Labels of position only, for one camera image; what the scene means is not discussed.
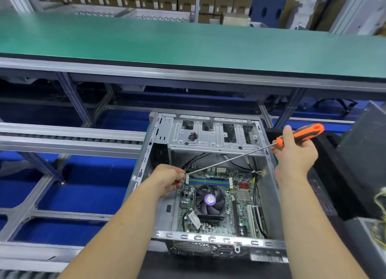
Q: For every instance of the person's right hand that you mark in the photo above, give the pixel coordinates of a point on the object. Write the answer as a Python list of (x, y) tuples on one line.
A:
[(295, 158)]

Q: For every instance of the person's left hand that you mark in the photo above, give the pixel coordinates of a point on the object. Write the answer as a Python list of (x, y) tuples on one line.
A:
[(164, 179)]

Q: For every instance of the grey metal computer case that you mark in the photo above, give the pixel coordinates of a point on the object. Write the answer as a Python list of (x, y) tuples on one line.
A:
[(148, 161)]

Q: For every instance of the black CPU cooler fan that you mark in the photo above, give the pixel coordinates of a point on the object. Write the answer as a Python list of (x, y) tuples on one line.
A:
[(210, 200)]

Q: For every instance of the green motherboard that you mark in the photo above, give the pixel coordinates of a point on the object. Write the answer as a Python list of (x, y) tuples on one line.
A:
[(241, 197)]

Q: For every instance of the person's left forearm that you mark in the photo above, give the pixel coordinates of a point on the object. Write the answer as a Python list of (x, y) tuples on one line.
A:
[(114, 236)]

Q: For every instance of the clear plastic screw tray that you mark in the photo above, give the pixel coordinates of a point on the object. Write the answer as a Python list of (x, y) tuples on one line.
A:
[(324, 194)]

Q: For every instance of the grey power supply unit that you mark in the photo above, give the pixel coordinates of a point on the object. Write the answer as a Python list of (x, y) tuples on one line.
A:
[(375, 242)]

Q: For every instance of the green conveyor belt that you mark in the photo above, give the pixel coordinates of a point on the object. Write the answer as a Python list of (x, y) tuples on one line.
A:
[(181, 44)]

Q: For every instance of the grey flat metal rail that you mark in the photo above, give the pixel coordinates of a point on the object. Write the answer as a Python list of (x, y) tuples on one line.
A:
[(66, 138)]

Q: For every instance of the grey roller conveyor rail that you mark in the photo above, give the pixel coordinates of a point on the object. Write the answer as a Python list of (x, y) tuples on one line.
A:
[(36, 261)]

